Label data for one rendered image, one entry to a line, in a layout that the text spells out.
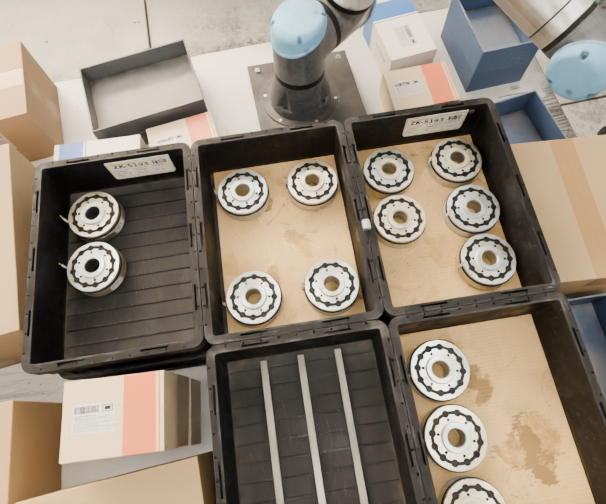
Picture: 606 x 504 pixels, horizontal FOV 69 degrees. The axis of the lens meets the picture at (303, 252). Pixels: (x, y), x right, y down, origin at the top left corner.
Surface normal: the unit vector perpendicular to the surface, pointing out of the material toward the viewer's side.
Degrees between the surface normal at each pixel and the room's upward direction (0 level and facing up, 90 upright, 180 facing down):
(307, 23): 5
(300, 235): 0
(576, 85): 87
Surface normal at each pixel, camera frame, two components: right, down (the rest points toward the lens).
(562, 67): -0.66, 0.70
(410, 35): -0.04, -0.35
